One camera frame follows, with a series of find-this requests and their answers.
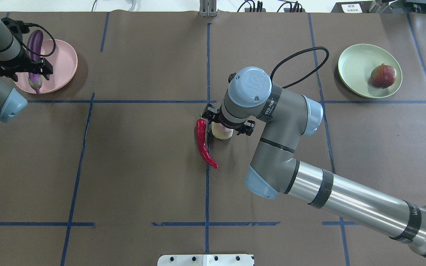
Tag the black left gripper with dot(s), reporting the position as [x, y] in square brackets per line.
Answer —
[17, 64]

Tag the pale green pink peach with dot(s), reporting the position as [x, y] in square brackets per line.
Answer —
[221, 132]

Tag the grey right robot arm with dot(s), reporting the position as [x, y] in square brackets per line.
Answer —
[379, 144]

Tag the black power strip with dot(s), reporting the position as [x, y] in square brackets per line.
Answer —
[271, 6]

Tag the red chili pepper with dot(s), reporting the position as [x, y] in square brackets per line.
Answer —
[200, 134]

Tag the aluminium frame post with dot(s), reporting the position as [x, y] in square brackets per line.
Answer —
[208, 8]

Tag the pink plate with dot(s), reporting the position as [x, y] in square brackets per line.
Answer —
[64, 62]

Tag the light green plate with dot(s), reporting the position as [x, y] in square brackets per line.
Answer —
[355, 66]

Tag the purple eggplant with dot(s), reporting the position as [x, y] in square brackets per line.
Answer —
[34, 46]

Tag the grey box with label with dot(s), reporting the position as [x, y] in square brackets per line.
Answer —
[352, 7]

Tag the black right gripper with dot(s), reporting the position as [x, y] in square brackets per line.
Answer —
[249, 128]

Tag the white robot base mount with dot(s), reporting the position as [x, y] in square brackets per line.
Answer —
[207, 260]

